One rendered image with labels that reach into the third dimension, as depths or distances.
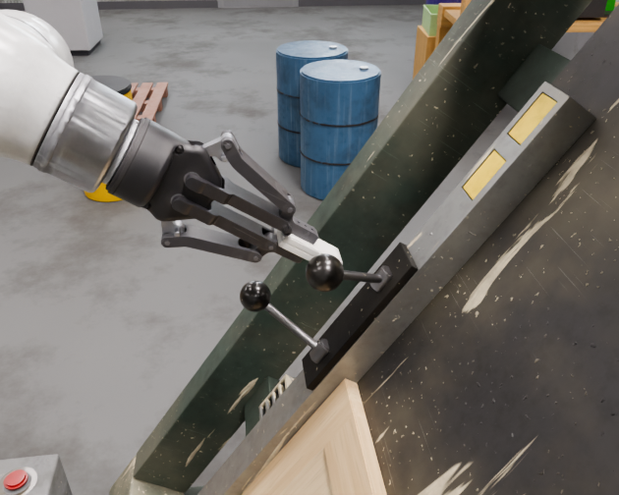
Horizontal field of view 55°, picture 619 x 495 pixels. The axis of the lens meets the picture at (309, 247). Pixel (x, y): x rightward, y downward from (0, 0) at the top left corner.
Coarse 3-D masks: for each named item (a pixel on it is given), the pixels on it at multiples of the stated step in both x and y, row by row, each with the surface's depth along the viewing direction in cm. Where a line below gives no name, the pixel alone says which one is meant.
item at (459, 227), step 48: (528, 144) 56; (480, 192) 59; (528, 192) 59; (432, 240) 63; (480, 240) 62; (432, 288) 64; (384, 336) 67; (336, 384) 70; (288, 432) 73; (240, 480) 77
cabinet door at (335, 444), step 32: (352, 384) 69; (320, 416) 70; (352, 416) 65; (288, 448) 73; (320, 448) 67; (352, 448) 62; (256, 480) 77; (288, 480) 70; (320, 480) 65; (352, 480) 60
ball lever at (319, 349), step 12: (252, 288) 70; (264, 288) 70; (240, 300) 71; (252, 300) 69; (264, 300) 70; (276, 312) 70; (288, 324) 70; (300, 336) 70; (312, 348) 70; (324, 348) 69; (312, 360) 70
